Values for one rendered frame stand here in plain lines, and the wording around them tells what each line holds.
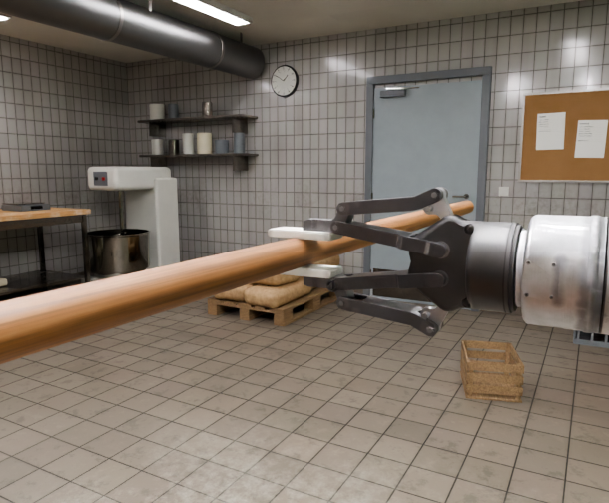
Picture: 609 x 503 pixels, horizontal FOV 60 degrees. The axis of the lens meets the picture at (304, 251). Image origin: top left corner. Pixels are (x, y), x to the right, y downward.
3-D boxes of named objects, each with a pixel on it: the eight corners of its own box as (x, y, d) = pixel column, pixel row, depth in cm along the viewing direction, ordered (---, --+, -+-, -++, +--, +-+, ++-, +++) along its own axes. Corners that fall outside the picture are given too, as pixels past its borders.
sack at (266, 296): (276, 311, 431) (275, 293, 428) (241, 305, 449) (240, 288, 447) (313, 293, 482) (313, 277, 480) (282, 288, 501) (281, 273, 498)
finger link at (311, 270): (342, 265, 52) (342, 273, 53) (283, 261, 56) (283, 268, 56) (329, 270, 50) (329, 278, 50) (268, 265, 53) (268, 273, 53)
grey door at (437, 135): (477, 312, 476) (490, 64, 443) (360, 298, 530) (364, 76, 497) (479, 310, 484) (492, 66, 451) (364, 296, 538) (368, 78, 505)
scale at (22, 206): (22, 212, 489) (21, 204, 488) (1, 210, 504) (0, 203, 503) (51, 209, 515) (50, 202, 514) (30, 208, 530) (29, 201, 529)
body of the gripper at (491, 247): (519, 221, 39) (399, 216, 43) (513, 330, 40) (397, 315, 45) (530, 213, 46) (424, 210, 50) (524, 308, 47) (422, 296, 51)
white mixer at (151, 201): (118, 301, 518) (110, 166, 498) (73, 293, 549) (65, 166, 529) (187, 282, 604) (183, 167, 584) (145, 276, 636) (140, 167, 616)
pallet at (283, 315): (284, 326, 434) (284, 309, 432) (208, 313, 472) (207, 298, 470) (344, 296, 538) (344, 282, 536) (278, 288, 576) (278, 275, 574)
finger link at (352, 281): (453, 263, 48) (456, 278, 48) (342, 272, 53) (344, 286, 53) (443, 270, 44) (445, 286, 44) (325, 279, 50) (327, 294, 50)
